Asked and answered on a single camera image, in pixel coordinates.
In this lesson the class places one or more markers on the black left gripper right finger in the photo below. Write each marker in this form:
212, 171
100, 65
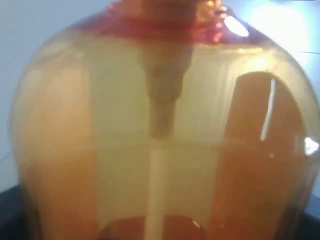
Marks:
309, 228

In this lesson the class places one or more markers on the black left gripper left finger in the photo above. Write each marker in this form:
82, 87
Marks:
15, 215

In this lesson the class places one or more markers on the orange dish soap pump bottle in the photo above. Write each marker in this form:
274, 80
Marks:
164, 120

